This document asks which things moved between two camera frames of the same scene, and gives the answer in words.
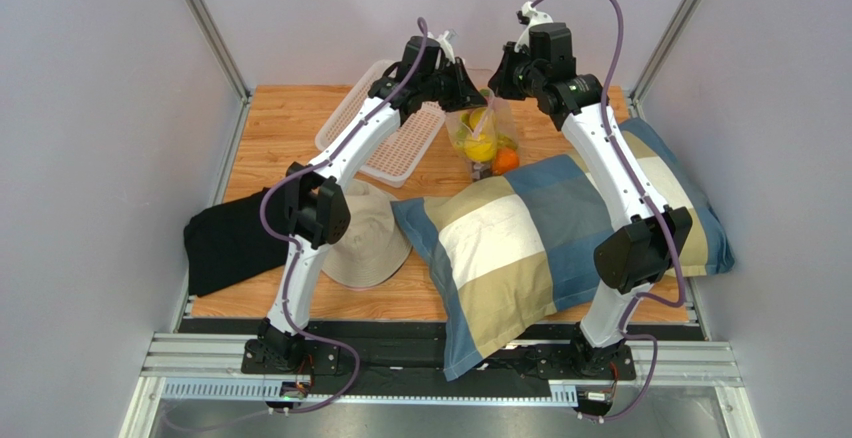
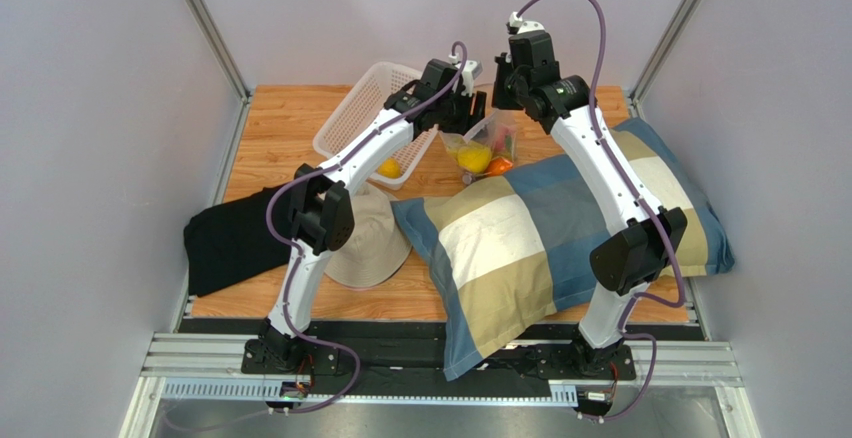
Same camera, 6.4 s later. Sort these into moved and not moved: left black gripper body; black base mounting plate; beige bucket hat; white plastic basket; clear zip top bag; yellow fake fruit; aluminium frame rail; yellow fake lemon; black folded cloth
Moved: clear zip top bag; left black gripper body; yellow fake fruit; yellow fake lemon
Not moved: beige bucket hat; aluminium frame rail; white plastic basket; black base mounting plate; black folded cloth
